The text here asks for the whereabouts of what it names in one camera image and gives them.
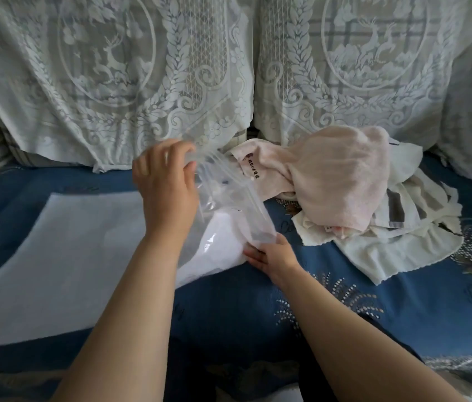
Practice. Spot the pink towel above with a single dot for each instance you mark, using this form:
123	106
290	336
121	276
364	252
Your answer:
336	175

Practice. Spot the cream brown-striped towel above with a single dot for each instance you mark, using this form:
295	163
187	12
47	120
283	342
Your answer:
399	209

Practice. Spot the blue embroidered seat cover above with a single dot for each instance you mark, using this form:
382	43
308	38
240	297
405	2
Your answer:
227	314

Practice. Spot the person's left hand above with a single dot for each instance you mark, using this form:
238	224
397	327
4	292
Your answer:
169	192

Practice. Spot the white deer lace cover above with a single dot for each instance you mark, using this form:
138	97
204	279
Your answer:
370	46
106	58

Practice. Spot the person's right forearm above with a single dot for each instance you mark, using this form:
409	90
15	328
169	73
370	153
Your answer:
345	339

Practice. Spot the person's right hand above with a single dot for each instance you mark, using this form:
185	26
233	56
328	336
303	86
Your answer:
275	259

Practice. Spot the person's left forearm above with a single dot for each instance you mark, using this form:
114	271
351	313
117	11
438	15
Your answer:
127	330

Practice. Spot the translucent plastic zip bag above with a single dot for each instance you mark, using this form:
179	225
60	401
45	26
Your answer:
52	255

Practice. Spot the person's black trousers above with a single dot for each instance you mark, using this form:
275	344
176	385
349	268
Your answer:
386	343

